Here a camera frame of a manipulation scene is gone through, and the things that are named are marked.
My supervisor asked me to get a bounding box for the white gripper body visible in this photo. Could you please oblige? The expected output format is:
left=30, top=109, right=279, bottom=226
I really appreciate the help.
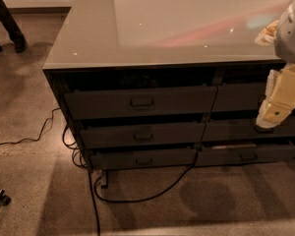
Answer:
left=274, top=0, right=295, bottom=63

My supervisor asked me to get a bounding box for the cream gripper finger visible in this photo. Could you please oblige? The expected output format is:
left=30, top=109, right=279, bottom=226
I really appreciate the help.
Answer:
left=255, top=21, right=278, bottom=46
left=256, top=63, right=295, bottom=129

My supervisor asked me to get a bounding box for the grey drawer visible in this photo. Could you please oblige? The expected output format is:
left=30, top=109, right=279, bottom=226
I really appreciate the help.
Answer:
left=64, top=86, right=216, bottom=120
left=90, top=147, right=197, bottom=170
left=212, top=83, right=266, bottom=112
left=203, top=117, right=295, bottom=142
left=80, top=122, right=205, bottom=148
left=195, top=145, right=295, bottom=167

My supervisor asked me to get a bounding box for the grey drawer cabinet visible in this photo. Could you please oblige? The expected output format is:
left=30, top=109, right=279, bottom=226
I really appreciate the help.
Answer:
left=42, top=0, right=295, bottom=190

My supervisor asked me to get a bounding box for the person in dark trousers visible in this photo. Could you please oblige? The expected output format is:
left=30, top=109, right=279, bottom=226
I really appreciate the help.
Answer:
left=0, top=0, right=27, bottom=53

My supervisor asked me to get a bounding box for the thick black floor cable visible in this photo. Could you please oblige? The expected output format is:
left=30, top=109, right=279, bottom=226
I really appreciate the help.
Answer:
left=87, top=154, right=201, bottom=236

